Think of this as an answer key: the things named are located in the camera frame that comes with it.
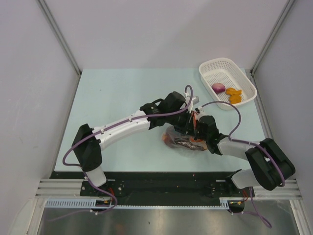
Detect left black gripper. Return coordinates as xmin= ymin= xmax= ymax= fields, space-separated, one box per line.
xmin=166 ymin=109 xmax=196 ymax=137

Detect fake purple onion half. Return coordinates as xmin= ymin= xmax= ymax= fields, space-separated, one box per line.
xmin=211 ymin=83 xmax=226 ymax=94

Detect fake orange chicken nuggets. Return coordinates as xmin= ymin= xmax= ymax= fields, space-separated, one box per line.
xmin=225 ymin=88 xmax=242 ymax=104

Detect clear orange zip bag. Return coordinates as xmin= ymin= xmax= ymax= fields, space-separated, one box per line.
xmin=162 ymin=111 xmax=208 ymax=152

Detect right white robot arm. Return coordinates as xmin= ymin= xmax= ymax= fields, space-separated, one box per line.
xmin=194 ymin=116 xmax=295 ymax=196

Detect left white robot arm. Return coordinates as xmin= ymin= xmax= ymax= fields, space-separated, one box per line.
xmin=72 ymin=92 xmax=199 ymax=196

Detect white perforated plastic basket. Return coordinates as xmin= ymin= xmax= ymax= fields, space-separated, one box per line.
xmin=199 ymin=58 xmax=257 ymax=110

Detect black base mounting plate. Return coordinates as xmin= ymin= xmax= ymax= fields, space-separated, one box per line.
xmin=50 ymin=171 xmax=255 ymax=206

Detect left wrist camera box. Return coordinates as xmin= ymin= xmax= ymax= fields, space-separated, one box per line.
xmin=183 ymin=92 xmax=200 ymax=106

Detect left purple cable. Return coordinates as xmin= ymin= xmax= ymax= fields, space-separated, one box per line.
xmin=63 ymin=85 xmax=194 ymax=211

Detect purple cable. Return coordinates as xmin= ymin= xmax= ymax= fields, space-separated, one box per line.
xmin=200 ymin=101 xmax=286 ymax=228
xmin=63 ymin=85 xmax=194 ymax=211

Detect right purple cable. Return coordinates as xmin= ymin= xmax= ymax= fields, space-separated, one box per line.
xmin=200 ymin=101 xmax=286 ymax=228

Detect white slotted cable duct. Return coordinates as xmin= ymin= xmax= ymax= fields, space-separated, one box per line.
xmin=45 ymin=198 xmax=244 ymax=210

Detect right aluminium frame post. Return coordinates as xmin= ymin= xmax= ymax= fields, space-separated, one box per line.
xmin=250 ymin=0 xmax=297 ymax=76

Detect aluminium frame post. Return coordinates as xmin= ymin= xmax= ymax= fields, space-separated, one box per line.
xmin=36 ymin=0 xmax=82 ymax=77
xmin=250 ymin=0 xmax=297 ymax=76

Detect left aluminium frame post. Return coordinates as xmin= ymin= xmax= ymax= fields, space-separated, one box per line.
xmin=36 ymin=0 xmax=82 ymax=77

